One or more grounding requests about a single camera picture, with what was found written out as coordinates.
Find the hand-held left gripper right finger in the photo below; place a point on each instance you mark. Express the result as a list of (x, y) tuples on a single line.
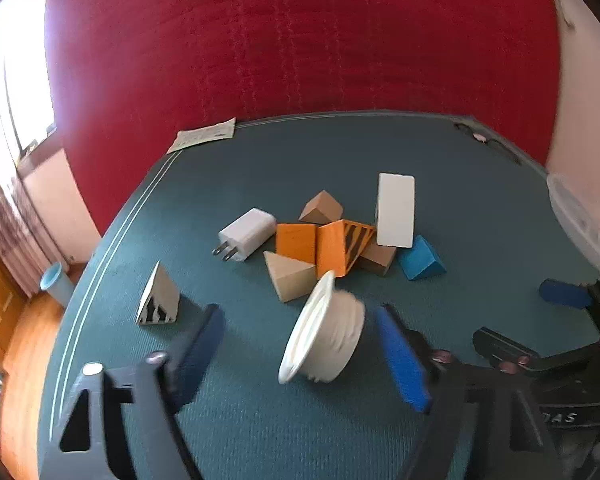
[(402, 360)]

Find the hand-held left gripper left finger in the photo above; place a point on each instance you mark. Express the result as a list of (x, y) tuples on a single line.
[(200, 355)]

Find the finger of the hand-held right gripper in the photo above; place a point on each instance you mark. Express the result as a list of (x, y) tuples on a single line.
[(565, 293), (505, 355)]

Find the white black-striped wedge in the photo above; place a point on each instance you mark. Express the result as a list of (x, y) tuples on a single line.
[(160, 300)]

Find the white spool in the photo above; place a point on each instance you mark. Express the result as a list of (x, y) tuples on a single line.
[(330, 332)]

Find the clear plastic bowl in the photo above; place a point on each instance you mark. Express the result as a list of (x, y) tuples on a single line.
[(580, 215)]

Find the blue wedge block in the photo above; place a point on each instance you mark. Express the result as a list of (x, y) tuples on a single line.
[(420, 257)]

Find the orange black-striped wedge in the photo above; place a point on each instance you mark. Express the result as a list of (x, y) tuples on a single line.
[(337, 247)]

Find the white wall charger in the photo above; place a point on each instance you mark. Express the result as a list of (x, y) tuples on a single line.
[(247, 232)]

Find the plain orange block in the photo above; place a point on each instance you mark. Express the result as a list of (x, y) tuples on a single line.
[(295, 242)]

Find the white rectangular block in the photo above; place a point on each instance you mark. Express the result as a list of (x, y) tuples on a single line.
[(395, 210)]

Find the light blue cup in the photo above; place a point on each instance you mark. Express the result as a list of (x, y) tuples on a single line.
[(55, 282)]

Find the printed paper sheet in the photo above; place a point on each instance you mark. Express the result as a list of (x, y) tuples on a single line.
[(202, 136)]

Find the patterned curtain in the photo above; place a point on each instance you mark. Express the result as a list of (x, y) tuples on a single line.
[(15, 230)]

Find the red quilted blanket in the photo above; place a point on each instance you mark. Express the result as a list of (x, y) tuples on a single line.
[(280, 45)]

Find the bright window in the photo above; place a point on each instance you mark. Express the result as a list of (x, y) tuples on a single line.
[(15, 70)]

